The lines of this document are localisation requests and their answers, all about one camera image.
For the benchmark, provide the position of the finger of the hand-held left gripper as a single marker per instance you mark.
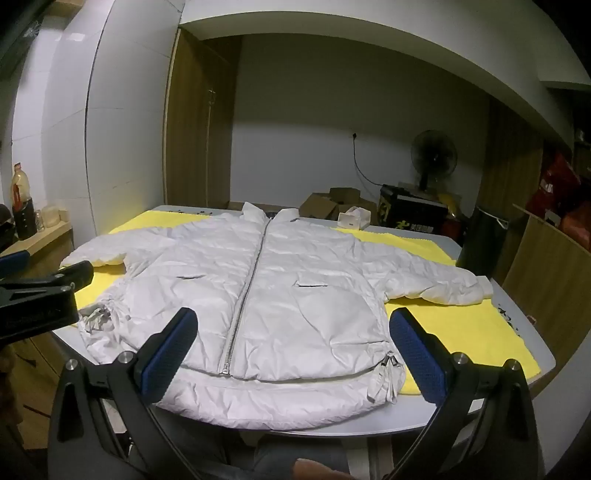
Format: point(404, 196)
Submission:
point(76, 273)
point(14, 262)

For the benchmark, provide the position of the red bags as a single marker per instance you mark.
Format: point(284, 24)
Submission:
point(561, 189)

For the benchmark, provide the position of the open cardboard box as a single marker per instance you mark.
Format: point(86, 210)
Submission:
point(318, 207)
point(348, 196)

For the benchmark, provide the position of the black box with yellow print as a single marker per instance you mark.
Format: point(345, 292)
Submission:
point(411, 207)

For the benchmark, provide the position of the glass jar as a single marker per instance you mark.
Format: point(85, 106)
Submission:
point(40, 221)

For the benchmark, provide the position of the wooden wardrobe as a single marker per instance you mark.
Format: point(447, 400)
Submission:
point(198, 124)

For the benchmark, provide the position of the black standing fan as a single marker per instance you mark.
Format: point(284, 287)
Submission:
point(434, 154)

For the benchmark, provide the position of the small white box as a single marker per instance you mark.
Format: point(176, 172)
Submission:
point(354, 218)

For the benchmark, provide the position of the wooden board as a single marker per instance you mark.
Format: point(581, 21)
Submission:
point(549, 272)

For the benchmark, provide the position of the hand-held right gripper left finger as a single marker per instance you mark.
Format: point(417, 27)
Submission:
point(167, 357)

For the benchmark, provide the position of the wooden side counter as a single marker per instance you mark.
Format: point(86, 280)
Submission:
point(41, 244)

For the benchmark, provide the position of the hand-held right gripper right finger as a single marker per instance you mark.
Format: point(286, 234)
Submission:
point(416, 357)

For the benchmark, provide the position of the wooden cabinet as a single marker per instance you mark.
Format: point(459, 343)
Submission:
point(508, 161)

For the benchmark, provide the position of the white container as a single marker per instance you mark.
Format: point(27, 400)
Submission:
point(51, 215)

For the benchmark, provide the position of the yellow cloth mat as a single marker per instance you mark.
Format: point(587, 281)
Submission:
point(461, 332)

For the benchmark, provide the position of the person's leg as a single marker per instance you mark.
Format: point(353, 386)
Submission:
point(295, 461)

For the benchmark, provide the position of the white puffer jacket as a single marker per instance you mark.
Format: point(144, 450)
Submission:
point(300, 318)

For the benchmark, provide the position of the black bin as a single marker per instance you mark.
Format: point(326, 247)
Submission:
point(482, 244)

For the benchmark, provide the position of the black appliance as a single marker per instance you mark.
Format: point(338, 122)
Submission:
point(5, 228)

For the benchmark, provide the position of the brown sauce bottle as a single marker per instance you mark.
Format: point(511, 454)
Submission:
point(19, 184)

